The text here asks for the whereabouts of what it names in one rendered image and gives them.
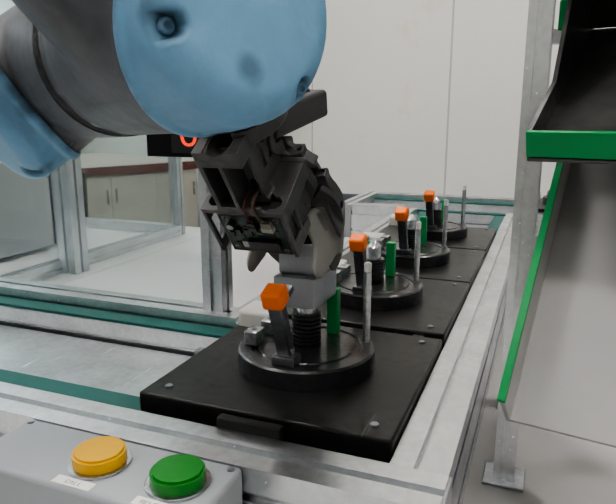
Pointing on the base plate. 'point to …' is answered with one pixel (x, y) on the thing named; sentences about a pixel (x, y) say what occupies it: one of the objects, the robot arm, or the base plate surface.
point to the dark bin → (594, 88)
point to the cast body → (305, 279)
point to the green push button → (177, 475)
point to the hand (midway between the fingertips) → (308, 251)
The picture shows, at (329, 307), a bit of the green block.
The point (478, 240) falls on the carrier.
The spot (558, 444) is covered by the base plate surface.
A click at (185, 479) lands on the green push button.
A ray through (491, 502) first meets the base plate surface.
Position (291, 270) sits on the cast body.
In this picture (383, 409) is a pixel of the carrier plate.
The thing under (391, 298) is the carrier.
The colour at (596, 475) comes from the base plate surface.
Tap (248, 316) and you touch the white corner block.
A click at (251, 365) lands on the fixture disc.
